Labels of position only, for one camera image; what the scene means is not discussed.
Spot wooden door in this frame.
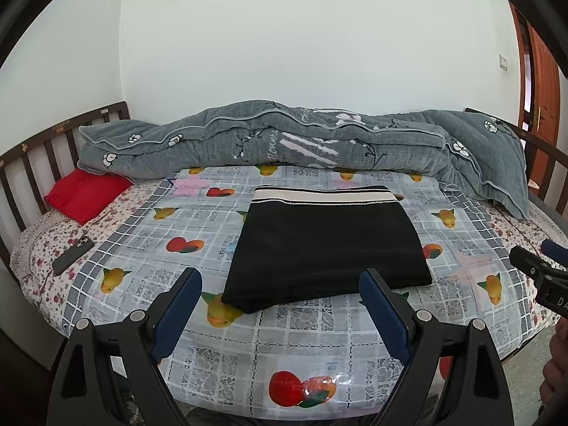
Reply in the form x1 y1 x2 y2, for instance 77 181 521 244
509 4 568 198

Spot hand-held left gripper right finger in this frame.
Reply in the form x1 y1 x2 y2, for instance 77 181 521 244
359 268 515 426

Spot red pillow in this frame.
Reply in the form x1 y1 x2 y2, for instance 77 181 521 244
44 169 134 226

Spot dark wooden bed frame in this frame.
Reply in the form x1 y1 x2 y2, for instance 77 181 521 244
0 101 568 280

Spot fruit-print plastic sheet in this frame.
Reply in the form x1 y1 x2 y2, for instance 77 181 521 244
62 164 562 409

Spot floral bedsheet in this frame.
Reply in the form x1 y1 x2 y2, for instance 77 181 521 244
9 177 566 335

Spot black pants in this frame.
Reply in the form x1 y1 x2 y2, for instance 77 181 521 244
221 185 433 314

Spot grey floral quilt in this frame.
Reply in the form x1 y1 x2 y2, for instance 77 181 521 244
77 100 531 220

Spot person's right hand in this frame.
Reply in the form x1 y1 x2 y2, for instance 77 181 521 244
539 324 568 404

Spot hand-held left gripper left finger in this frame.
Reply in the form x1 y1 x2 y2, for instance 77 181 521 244
47 267 202 426

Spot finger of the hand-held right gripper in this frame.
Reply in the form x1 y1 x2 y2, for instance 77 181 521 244
509 245 553 282
540 240 568 271

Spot dark phone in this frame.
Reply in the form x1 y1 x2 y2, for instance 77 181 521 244
52 239 95 277

